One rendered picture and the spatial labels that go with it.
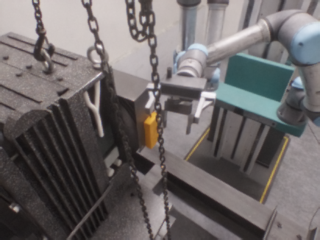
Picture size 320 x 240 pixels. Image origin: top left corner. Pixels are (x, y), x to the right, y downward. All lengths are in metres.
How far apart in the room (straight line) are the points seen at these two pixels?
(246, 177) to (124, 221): 1.18
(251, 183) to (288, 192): 0.55
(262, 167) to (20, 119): 1.91
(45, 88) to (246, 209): 1.25
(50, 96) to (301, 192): 2.31
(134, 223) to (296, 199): 1.68
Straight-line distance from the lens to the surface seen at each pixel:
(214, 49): 0.99
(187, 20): 1.28
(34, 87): 0.80
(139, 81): 0.95
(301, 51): 0.93
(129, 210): 1.27
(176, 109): 1.18
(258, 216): 1.60
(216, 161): 2.16
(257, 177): 2.16
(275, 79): 1.48
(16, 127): 0.65
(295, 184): 2.66
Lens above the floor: 2.04
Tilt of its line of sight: 45 degrees down
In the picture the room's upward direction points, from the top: 1 degrees counter-clockwise
